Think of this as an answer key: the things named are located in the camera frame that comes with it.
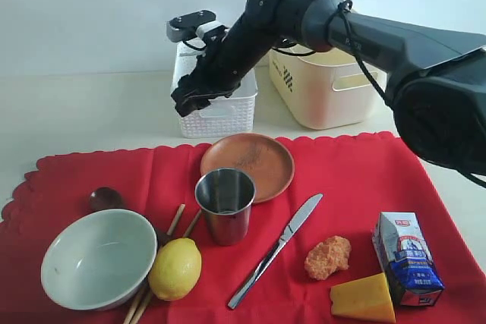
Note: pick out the steel table knife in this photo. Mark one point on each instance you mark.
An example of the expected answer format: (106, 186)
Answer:
(288, 232)

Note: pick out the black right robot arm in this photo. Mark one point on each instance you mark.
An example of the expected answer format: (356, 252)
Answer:
(435, 78)

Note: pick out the dark wooden spoon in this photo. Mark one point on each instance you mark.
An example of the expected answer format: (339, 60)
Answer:
(104, 198)

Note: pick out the stainless steel cup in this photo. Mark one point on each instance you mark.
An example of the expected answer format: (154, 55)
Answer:
(225, 196)

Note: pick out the wooden chopstick left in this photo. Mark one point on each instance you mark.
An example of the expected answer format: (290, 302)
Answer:
(170, 231)

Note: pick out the white perforated plastic basket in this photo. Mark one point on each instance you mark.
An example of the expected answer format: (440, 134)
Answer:
(224, 116)

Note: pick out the orange fried chicken piece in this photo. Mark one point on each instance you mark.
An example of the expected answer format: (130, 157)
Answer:
(328, 257)

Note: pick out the blue white milk carton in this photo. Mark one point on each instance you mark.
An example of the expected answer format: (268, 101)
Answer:
(406, 260)

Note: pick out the wooden chopstick right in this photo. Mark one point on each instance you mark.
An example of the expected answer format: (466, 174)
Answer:
(191, 223)

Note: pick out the yellow lemon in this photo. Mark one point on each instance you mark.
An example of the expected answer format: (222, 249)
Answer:
(175, 270)

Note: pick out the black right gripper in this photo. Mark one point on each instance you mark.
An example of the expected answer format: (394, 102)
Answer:
(218, 72)

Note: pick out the red scalloped cloth mat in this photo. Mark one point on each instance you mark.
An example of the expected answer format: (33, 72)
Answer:
(359, 176)

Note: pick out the cream plastic bin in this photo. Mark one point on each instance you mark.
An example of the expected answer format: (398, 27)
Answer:
(323, 90)

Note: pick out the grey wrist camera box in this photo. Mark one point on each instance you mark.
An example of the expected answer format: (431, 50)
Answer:
(183, 27)

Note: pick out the brown clay plate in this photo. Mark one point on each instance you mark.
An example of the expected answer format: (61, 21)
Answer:
(268, 162)

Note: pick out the yellow cheese wedge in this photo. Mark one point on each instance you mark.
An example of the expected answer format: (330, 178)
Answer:
(365, 299)

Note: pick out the wooden chopstick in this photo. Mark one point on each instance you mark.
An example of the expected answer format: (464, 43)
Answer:
(191, 223)
(170, 231)

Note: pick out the pale green ceramic bowl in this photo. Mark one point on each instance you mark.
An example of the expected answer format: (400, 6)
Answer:
(99, 261)

